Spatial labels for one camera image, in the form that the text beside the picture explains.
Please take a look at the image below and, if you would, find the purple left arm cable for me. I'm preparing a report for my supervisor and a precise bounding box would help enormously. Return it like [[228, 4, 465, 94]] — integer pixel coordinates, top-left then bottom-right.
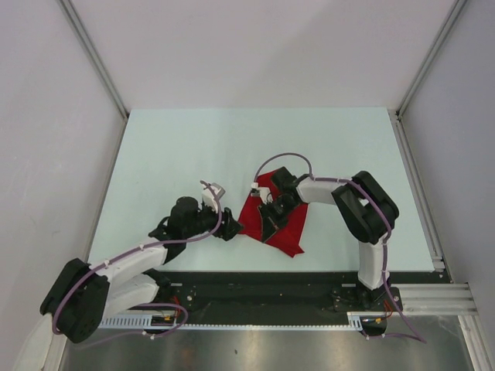
[[52, 179, 225, 345]]

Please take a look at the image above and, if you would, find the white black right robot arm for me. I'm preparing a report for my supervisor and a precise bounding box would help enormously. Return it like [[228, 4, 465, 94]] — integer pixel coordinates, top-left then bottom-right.
[[251, 167, 399, 310]]

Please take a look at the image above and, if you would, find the aluminium corner post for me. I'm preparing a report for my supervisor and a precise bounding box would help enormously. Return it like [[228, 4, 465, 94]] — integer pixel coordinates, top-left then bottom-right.
[[56, 0, 130, 121], [395, 0, 470, 121]]

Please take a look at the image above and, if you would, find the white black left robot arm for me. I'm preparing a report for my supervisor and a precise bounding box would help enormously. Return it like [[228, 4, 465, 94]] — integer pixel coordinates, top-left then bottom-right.
[[39, 196, 243, 343]]

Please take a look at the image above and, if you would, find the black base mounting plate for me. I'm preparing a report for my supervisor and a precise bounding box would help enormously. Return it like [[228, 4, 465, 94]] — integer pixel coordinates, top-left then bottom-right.
[[146, 270, 452, 328]]

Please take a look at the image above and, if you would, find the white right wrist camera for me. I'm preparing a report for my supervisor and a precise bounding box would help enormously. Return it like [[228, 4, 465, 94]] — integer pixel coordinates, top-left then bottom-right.
[[250, 182, 273, 204]]

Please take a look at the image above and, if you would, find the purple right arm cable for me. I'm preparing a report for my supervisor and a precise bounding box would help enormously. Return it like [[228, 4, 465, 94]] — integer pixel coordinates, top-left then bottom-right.
[[253, 152, 426, 344]]

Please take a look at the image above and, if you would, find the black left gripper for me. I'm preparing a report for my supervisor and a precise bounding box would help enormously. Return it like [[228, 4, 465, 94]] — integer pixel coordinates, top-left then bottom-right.
[[183, 200, 244, 241]]

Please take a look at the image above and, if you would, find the left aluminium corner post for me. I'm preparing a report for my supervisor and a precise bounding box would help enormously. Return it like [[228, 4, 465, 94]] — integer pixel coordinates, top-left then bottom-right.
[[56, 0, 130, 121]]

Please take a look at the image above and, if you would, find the light blue cable duct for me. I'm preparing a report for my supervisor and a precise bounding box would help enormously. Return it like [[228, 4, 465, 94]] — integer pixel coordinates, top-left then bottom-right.
[[98, 314, 152, 329]]

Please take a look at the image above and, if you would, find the red cloth napkin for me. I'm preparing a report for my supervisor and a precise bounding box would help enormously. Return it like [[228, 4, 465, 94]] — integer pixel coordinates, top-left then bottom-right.
[[239, 167, 308, 257]]

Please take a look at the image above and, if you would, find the right aluminium corner post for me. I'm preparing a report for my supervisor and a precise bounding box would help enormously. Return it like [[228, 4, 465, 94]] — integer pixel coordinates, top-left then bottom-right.
[[395, 0, 470, 121]]

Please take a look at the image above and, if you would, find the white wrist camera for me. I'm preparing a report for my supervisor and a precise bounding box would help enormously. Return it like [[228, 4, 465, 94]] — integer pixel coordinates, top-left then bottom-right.
[[200, 181, 225, 213], [250, 182, 273, 204]]

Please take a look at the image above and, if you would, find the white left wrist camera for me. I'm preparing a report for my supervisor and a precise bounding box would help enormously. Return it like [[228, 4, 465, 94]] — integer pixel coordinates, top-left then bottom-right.
[[200, 181, 225, 213]]

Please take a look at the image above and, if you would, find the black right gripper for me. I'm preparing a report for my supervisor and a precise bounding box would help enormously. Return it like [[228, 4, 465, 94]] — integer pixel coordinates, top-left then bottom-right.
[[258, 196, 299, 243]]

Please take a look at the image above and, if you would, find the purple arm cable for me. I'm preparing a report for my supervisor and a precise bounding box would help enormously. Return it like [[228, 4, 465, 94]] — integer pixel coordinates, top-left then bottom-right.
[[52, 179, 225, 345], [253, 152, 426, 344]]

